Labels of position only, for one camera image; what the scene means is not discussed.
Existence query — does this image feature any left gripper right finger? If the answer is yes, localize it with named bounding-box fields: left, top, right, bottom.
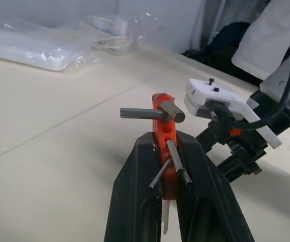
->
left=176, top=131, right=257, bottom=242

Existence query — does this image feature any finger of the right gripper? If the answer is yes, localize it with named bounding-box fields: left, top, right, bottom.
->
left=216, top=154, right=247, bottom=183
left=195, top=125, right=226, bottom=154

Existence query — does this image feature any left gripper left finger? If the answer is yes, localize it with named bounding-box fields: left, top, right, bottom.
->
left=103, top=131, right=165, bottom=242

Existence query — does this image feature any red hex key holder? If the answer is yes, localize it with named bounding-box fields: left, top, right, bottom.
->
left=151, top=92, right=184, bottom=201

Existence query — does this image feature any small grey hex key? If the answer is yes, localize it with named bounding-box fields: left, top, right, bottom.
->
left=149, top=158, right=173, bottom=190

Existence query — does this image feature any medium grey hex key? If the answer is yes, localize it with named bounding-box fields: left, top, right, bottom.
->
left=166, top=140, right=193, bottom=187

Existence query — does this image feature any large grey hex key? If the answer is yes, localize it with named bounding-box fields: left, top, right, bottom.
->
left=119, top=100, right=186, bottom=124

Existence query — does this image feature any white plastic strip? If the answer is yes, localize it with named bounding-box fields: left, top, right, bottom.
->
left=162, top=198, right=171, bottom=236

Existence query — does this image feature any black bag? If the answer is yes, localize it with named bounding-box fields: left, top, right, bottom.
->
left=181, top=22, right=264, bottom=87

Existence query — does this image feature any white cloth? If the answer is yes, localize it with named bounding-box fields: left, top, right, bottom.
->
left=231, top=0, right=290, bottom=80

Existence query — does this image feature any crumpled clear plastic bag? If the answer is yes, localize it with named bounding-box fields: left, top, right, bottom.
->
left=80, top=13, right=162, bottom=55

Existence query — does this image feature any flat clear plastic bag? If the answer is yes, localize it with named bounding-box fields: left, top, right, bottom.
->
left=0, top=14, right=99, bottom=73

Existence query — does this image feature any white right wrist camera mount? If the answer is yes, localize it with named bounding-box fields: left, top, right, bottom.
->
left=183, top=78, right=283, bottom=148

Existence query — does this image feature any white coiled cable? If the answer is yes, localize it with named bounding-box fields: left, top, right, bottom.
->
left=91, top=35, right=134, bottom=51

